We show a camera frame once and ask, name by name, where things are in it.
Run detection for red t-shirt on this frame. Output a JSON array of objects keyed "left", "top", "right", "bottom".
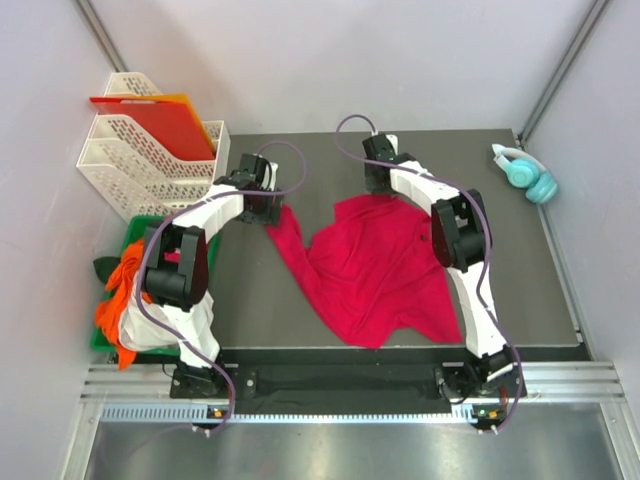
[
  {"left": 266, "top": 195, "right": 462, "bottom": 349},
  {"left": 163, "top": 248, "right": 181, "bottom": 264}
]

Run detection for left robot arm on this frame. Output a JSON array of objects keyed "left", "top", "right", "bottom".
[{"left": 136, "top": 154, "right": 282, "bottom": 398}]

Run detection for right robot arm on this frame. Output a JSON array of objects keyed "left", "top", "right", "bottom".
[{"left": 362, "top": 131, "right": 519, "bottom": 403}]

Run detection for red orange folder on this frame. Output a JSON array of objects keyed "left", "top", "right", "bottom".
[{"left": 89, "top": 94, "right": 216, "bottom": 161}]

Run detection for white perforated file rack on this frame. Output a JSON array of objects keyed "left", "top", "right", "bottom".
[{"left": 75, "top": 72, "right": 231, "bottom": 224}]

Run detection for red t-shirt in bin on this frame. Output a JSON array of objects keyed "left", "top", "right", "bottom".
[{"left": 163, "top": 248, "right": 181, "bottom": 264}]

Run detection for green plastic bin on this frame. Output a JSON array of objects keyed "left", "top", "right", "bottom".
[{"left": 92, "top": 216, "right": 220, "bottom": 370}]

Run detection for teal white headphones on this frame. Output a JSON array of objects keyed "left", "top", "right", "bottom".
[{"left": 491, "top": 143, "right": 558, "bottom": 205}]

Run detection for orange t-shirt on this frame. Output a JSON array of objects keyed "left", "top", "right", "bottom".
[{"left": 94, "top": 239, "right": 144, "bottom": 370}]

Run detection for dark green cloth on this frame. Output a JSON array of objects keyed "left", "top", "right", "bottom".
[{"left": 93, "top": 256, "right": 120, "bottom": 285}]

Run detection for white t-shirt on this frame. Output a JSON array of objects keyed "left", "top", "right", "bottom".
[{"left": 118, "top": 293, "right": 220, "bottom": 356}]

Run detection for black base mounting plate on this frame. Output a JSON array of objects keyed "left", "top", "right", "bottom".
[{"left": 169, "top": 347, "right": 518, "bottom": 414}]

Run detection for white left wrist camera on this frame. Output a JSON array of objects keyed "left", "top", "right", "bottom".
[{"left": 267, "top": 162, "right": 278, "bottom": 191}]

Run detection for slotted cable duct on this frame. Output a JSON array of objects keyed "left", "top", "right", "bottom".
[{"left": 101, "top": 403, "right": 499, "bottom": 425}]

